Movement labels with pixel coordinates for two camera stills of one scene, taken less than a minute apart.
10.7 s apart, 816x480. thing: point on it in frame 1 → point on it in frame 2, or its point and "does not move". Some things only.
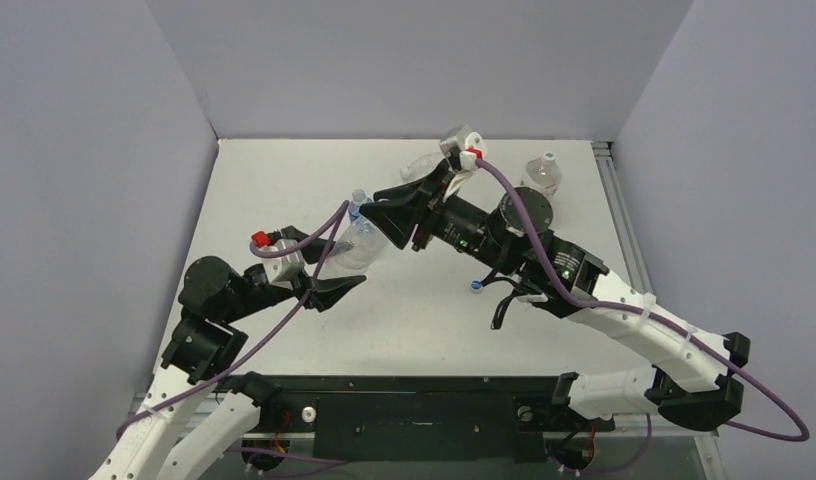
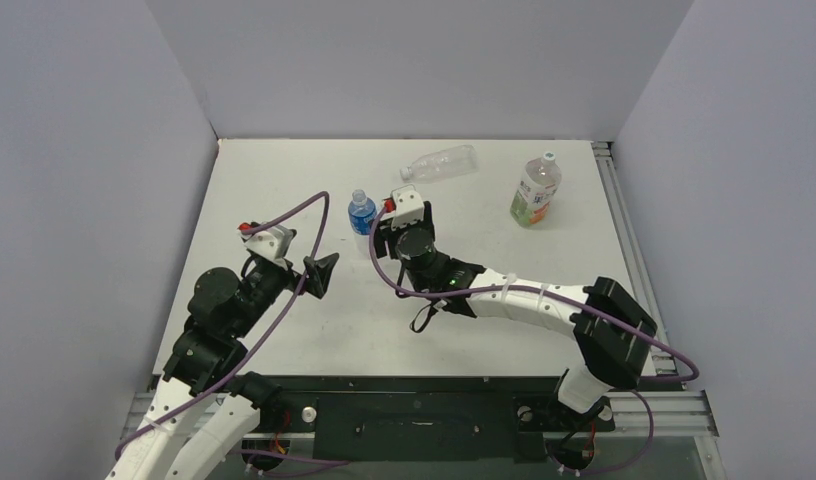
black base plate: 419,418 does not move
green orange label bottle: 543,174 does not move
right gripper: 428,216 → 384,239
